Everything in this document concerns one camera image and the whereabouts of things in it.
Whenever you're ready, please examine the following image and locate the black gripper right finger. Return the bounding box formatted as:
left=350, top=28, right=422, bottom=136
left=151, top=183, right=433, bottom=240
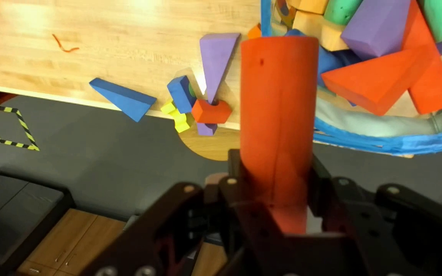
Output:
left=281, top=157, right=442, bottom=276

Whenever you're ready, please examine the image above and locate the blue foam wedge block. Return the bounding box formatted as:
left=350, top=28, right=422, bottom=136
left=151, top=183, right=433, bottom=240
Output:
left=89, top=77, right=157, bottom=122

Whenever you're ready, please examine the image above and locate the yellow foam block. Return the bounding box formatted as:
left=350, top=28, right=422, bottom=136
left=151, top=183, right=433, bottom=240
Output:
left=161, top=102, right=191, bottom=133

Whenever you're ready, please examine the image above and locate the purple foam triangle block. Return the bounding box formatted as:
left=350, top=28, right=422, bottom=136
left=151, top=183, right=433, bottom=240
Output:
left=200, top=31, right=240, bottom=102

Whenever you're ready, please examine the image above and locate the red foam rectangular block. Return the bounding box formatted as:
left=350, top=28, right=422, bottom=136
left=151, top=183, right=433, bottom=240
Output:
left=241, top=36, right=320, bottom=234

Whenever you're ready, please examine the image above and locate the small blue foam block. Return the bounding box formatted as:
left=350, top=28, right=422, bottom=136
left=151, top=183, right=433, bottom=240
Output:
left=168, top=74, right=197, bottom=113

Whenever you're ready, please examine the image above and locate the orange foam triangle block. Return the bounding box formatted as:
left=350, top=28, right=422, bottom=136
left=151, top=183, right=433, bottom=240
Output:
left=323, top=0, right=442, bottom=114

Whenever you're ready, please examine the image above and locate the small red foam block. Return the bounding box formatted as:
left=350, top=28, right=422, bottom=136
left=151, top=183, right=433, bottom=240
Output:
left=192, top=99, right=232, bottom=123

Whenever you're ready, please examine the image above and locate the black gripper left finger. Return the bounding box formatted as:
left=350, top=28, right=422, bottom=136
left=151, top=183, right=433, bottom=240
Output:
left=82, top=150, right=283, bottom=276

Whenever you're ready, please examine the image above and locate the purple foam rectangular block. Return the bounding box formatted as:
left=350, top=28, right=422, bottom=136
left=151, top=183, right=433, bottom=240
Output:
left=343, top=0, right=410, bottom=59

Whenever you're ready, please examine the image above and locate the clear plastic toy bag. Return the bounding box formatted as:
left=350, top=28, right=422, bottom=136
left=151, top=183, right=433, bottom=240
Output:
left=258, top=0, right=442, bottom=157

